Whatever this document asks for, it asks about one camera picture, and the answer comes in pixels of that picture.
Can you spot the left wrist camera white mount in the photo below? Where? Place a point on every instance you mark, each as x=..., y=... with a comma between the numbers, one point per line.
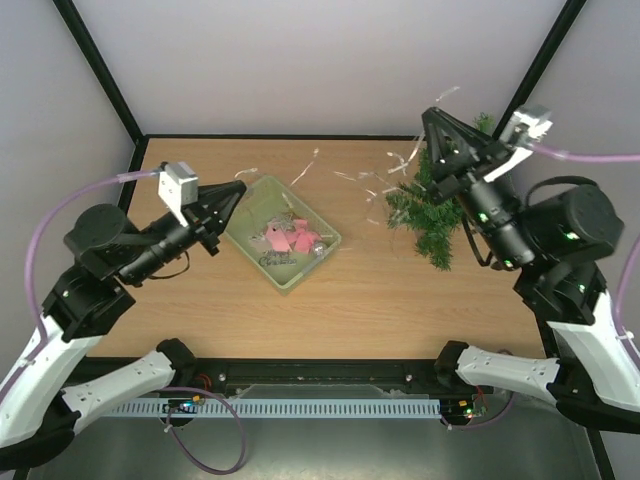
x=177, y=188

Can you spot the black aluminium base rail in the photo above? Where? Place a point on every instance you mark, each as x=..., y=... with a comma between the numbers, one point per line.
x=227, y=376

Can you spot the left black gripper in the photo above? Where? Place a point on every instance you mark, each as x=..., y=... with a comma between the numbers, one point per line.
x=208, y=218

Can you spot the small green christmas tree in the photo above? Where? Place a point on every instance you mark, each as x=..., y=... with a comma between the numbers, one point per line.
x=411, y=207

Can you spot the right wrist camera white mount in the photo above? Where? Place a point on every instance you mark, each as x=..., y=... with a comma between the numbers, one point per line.
x=527, y=126

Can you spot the silver star ornament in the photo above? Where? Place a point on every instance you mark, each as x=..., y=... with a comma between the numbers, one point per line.
x=284, y=222

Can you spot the light green plastic basket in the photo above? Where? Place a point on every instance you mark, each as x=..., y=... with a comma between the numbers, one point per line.
x=266, y=198

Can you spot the silver bauble ornament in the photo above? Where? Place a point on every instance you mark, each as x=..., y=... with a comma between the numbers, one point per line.
x=319, y=249

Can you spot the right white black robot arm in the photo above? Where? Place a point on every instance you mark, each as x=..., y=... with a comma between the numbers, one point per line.
x=554, y=245

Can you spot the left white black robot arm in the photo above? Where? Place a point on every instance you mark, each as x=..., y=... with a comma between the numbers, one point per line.
x=40, y=413

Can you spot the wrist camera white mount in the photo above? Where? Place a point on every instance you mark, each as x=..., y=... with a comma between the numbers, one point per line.
x=177, y=188
x=527, y=126

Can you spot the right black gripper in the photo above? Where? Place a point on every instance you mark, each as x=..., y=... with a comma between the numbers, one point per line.
x=461, y=173

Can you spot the light blue slotted cable duct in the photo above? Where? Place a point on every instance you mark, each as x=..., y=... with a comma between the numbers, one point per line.
x=283, y=409

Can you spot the pink paper ornaments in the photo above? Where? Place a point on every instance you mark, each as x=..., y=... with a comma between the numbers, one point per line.
x=299, y=241

